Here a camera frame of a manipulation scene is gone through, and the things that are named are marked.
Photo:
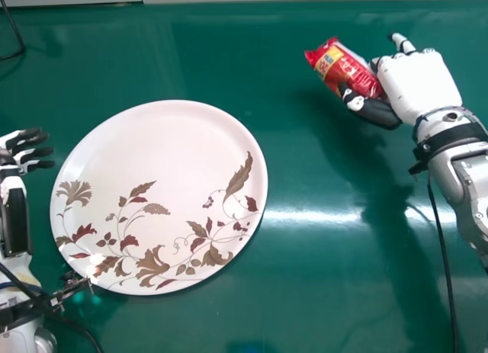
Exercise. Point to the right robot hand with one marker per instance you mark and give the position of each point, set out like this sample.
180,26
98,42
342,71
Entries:
419,82

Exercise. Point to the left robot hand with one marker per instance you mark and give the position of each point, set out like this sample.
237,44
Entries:
17,215

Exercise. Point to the red biscuit packet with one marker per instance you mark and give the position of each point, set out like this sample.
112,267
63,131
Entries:
350,72

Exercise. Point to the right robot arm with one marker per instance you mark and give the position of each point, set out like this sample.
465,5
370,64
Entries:
465,185

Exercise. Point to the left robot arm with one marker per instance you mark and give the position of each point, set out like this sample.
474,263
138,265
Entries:
23,334

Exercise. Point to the plate with brown leaf pattern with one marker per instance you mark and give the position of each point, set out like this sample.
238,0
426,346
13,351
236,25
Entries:
160,170

